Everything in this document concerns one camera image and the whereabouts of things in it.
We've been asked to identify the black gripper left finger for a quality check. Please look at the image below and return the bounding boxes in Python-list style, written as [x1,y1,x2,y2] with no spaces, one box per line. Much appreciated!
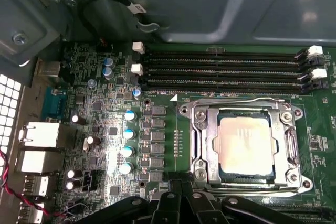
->
[76,179,183,224]

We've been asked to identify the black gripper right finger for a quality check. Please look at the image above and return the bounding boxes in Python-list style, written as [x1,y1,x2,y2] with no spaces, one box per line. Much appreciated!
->
[182,179,323,224]

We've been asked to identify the thin metal locking lever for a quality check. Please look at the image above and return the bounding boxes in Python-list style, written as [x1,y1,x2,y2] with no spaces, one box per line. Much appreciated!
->
[194,97,289,107]
[204,180,305,193]

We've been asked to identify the silver-topped CPU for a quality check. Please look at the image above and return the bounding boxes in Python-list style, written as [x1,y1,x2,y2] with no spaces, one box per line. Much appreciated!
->
[217,109,277,181]

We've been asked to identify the metal socket cover frame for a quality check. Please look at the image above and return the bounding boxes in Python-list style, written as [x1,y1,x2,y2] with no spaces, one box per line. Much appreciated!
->
[193,103,300,185]

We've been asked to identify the CPU socket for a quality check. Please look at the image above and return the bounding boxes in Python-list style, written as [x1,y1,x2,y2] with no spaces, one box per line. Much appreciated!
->
[178,97,314,196]

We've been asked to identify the RAM slot black clips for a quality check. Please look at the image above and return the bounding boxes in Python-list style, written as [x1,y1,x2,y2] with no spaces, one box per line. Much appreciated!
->
[258,200,336,216]
[133,55,329,69]

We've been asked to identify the silver blue-topped capacitor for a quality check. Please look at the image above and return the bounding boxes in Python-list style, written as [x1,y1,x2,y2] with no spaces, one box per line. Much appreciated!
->
[132,88,144,101]
[121,145,135,158]
[124,110,137,123]
[122,128,137,141]
[119,162,134,175]

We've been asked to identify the green Dell motherboard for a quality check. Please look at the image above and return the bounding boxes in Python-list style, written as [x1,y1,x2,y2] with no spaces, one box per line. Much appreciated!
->
[34,41,336,224]

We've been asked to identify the silver rear port block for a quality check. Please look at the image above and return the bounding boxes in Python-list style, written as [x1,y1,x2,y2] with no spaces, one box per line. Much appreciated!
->
[19,121,61,148]
[15,150,60,174]

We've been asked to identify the blue serial port connector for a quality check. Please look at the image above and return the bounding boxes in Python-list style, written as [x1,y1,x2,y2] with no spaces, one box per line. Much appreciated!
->
[41,87,68,122]

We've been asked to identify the grey metal PC case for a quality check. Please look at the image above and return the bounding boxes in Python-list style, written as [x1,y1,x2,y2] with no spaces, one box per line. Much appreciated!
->
[0,0,336,224]

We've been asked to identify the red and black wire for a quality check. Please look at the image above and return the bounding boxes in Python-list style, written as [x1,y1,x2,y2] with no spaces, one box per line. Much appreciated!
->
[0,150,51,216]

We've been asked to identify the black cable white label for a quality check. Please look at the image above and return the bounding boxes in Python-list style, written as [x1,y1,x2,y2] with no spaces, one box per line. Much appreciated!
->
[78,0,148,45]

